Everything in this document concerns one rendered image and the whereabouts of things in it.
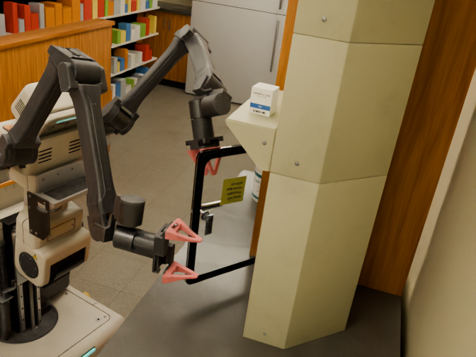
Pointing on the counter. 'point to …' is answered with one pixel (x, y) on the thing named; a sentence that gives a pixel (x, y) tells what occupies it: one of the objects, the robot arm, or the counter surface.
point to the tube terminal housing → (325, 183)
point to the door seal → (199, 216)
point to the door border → (196, 200)
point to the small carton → (263, 99)
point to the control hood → (256, 132)
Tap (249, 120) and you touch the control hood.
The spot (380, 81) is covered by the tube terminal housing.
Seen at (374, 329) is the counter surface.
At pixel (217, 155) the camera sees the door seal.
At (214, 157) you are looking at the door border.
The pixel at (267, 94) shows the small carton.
